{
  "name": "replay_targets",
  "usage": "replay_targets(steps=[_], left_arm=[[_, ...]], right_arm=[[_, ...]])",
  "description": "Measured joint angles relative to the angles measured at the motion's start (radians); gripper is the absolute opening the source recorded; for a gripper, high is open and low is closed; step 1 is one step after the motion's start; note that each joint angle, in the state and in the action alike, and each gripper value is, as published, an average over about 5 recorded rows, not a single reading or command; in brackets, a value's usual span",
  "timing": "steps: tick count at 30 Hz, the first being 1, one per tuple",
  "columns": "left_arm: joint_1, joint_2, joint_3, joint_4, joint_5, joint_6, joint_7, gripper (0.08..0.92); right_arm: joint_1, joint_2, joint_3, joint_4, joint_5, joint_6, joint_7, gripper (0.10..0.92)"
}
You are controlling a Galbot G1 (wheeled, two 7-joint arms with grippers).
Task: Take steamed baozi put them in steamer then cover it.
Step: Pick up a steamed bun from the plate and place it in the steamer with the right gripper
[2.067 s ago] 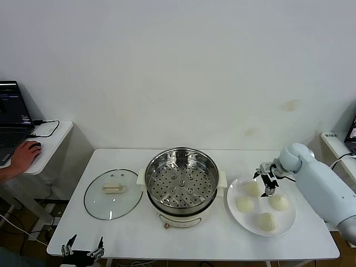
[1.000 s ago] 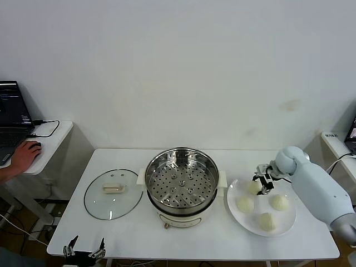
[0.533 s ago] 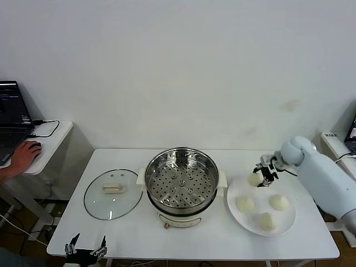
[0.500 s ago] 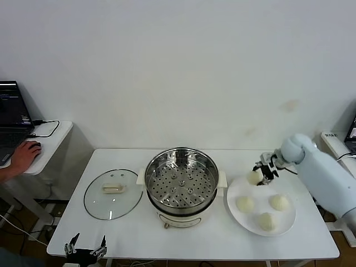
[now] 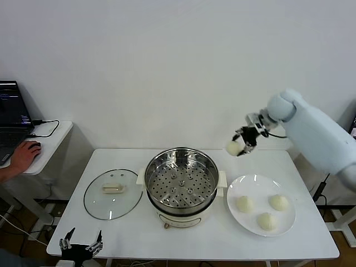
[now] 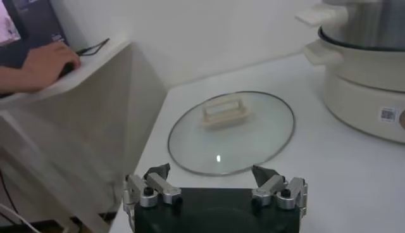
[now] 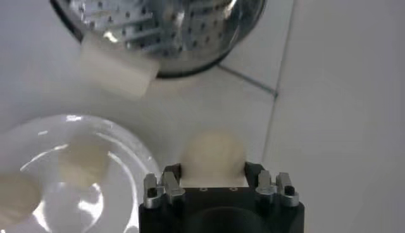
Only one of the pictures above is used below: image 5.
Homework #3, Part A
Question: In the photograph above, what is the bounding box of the bare person hand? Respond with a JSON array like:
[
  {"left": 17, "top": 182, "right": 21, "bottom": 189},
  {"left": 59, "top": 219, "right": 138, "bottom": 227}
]
[{"left": 11, "top": 140, "right": 42, "bottom": 174}]

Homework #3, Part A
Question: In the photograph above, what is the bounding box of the white steamed baozi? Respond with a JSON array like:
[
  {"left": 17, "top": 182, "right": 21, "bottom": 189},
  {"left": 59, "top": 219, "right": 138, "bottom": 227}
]
[
  {"left": 236, "top": 195, "right": 254, "bottom": 214},
  {"left": 256, "top": 212, "right": 279, "bottom": 231},
  {"left": 226, "top": 140, "right": 242, "bottom": 156},
  {"left": 268, "top": 194, "right": 290, "bottom": 212}
]

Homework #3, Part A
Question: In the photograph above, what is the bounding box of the bare person forearm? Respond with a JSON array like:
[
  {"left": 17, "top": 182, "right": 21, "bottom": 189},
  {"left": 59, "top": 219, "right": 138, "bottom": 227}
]
[{"left": 0, "top": 165, "right": 20, "bottom": 184}]

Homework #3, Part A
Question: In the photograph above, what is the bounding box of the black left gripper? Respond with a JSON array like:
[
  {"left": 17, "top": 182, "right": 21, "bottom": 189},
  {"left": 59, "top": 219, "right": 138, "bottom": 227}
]
[{"left": 59, "top": 227, "right": 104, "bottom": 263}]

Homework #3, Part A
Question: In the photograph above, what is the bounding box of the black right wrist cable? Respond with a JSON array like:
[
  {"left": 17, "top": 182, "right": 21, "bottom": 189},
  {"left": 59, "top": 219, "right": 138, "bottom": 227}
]
[{"left": 260, "top": 130, "right": 288, "bottom": 139}]

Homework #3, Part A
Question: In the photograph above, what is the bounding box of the black laptop with dark screen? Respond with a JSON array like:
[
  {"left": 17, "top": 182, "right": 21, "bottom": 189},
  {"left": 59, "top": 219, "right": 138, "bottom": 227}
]
[{"left": 0, "top": 80, "right": 36, "bottom": 166}]

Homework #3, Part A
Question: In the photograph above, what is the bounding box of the white side table with mouse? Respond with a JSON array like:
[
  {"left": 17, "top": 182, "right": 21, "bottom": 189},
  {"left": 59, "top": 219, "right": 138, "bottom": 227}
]
[{"left": 0, "top": 120, "right": 95, "bottom": 223}]

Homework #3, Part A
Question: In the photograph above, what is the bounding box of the cream electric cooker base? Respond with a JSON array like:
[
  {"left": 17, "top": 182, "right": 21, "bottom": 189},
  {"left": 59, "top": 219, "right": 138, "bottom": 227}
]
[{"left": 137, "top": 177, "right": 226, "bottom": 230}]

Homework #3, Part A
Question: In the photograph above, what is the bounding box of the white round plate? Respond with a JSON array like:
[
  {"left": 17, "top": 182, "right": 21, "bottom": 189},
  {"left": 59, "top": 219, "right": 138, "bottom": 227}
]
[{"left": 226, "top": 174, "right": 297, "bottom": 238}]

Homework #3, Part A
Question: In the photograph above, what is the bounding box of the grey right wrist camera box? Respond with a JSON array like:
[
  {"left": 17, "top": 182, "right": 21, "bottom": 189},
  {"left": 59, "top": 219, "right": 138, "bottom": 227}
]
[{"left": 245, "top": 112, "right": 264, "bottom": 127}]

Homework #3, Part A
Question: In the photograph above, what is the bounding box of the black power adapter with cable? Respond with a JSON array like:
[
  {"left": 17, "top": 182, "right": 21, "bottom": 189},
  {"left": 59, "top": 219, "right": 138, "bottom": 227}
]
[{"left": 313, "top": 172, "right": 332, "bottom": 201}]

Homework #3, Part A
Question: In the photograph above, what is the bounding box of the white floor cable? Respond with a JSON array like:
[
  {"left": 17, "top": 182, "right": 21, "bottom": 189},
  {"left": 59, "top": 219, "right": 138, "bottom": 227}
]
[{"left": 0, "top": 213, "right": 48, "bottom": 246}]

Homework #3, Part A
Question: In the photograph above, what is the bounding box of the steel perforated steamer basket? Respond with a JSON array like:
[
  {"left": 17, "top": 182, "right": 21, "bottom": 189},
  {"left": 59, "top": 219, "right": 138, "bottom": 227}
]
[{"left": 136, "top": 146, "right": 228, "bottom": 211}]

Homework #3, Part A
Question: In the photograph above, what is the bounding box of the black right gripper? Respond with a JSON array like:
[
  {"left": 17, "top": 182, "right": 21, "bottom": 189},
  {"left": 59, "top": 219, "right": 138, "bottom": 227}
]
[{"left": 232, "top": 125, "right": 264, "bottom": 158}]

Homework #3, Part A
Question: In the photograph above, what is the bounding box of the black laptop cable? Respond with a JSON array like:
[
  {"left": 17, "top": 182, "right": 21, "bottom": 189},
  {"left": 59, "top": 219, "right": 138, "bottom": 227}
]
[{"left": 27, "top": 119, "right": 60, "bottom": 139}]

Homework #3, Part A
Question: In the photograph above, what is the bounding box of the round glass lid cream handle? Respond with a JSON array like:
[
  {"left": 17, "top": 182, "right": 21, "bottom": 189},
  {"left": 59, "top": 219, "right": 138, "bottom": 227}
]
[{"left": 83, "top": 169, "right": 144, "bottom": 221}]

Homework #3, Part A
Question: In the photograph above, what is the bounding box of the dark grey trouser leg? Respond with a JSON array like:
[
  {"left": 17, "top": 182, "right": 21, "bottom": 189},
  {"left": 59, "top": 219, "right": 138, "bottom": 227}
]
[{"left": 0, "top": 248, "right": 36, "bottom": 267}]

